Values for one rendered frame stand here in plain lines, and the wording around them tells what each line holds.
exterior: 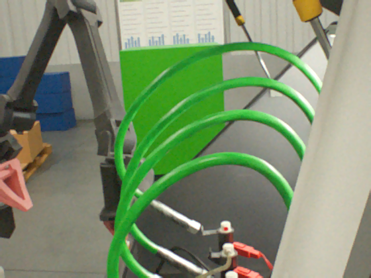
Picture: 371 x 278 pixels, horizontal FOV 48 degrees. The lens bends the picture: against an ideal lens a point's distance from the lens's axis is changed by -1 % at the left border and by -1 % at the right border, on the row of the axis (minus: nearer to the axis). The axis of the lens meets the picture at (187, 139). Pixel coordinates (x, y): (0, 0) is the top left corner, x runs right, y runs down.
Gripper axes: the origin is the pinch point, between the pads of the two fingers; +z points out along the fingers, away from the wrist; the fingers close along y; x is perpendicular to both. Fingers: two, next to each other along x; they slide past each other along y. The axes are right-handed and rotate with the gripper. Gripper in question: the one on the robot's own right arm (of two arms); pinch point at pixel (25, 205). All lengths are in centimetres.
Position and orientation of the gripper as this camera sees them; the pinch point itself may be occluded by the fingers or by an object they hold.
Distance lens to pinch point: 67.2
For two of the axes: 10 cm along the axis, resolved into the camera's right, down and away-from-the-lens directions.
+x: 2.8, -2.6, 9.2
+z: 7.1, 7.0, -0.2
